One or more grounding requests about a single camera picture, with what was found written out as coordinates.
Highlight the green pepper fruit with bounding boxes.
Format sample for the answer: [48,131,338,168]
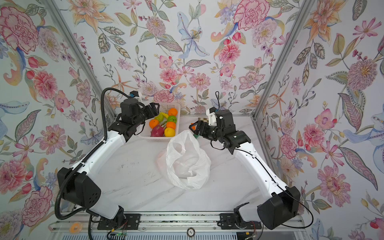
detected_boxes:
[155,113,164,123]

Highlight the green apple fruit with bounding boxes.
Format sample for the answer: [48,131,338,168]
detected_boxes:
[167,116,178,124]

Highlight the pink dragon fruit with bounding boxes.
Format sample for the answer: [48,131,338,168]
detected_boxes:
[151,125,165,137]

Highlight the yellow lemon fruit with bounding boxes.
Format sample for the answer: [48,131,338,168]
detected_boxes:
[164,128,176,138]

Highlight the white translucent plastic bag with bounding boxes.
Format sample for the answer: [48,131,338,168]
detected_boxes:
[156,130,211,190]

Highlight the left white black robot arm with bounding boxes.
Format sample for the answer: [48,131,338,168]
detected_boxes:
[55,99,160,226]

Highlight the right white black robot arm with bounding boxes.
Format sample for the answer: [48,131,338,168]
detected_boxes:
[189,108,301,230]

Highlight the wooden chessboard box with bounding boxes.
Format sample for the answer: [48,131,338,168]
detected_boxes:
[198,117,209,123]

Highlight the white perforated plastic basket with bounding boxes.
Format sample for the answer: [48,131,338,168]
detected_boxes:
[139,103,181,142]

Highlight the yellow banana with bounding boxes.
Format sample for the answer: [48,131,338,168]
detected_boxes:
[161,113,169,119]

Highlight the orange tape roll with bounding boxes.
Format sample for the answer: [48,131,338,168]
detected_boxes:
[69,222,83,235]

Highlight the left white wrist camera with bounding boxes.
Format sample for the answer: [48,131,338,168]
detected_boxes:
[129,91,143,103]

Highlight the right thin black cable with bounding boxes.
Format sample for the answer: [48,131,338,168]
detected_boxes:
[209,91,315,240]

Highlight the left black corrugated cable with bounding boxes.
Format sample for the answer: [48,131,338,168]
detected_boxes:
[54,87,133,240]

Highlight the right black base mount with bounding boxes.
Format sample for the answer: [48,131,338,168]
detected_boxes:
[217,202,262,231]

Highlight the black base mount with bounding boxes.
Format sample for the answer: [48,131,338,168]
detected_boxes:
[97,214,141,231]
[217,202,262,231]

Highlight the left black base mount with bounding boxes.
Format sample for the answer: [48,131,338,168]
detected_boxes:
[97,214,141,231]

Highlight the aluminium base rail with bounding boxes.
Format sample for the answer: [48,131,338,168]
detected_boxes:
[48,212,309,240]

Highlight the left aluminium corner post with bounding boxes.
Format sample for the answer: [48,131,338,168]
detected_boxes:
[41,0,117,119]

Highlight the aluminium corner post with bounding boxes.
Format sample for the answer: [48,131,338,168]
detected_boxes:
[253,1,315,121]
[41,0,117,119]

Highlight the right aluminium corner post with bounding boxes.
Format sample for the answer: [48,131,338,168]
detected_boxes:
[253,1,315,121]

